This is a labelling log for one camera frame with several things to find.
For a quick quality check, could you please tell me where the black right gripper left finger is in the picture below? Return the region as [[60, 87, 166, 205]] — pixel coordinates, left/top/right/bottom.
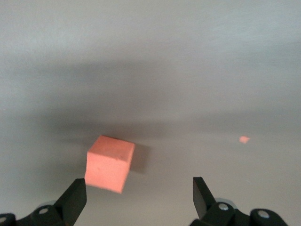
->
[[0, 178, 87, 226]]

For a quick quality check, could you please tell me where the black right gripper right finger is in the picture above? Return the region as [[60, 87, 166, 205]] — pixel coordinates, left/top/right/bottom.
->
[[189, 176, 289, 226]]

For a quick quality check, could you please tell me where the orange foam block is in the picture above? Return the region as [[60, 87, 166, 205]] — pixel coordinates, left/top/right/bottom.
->
[[84, 135, 136, 194]]

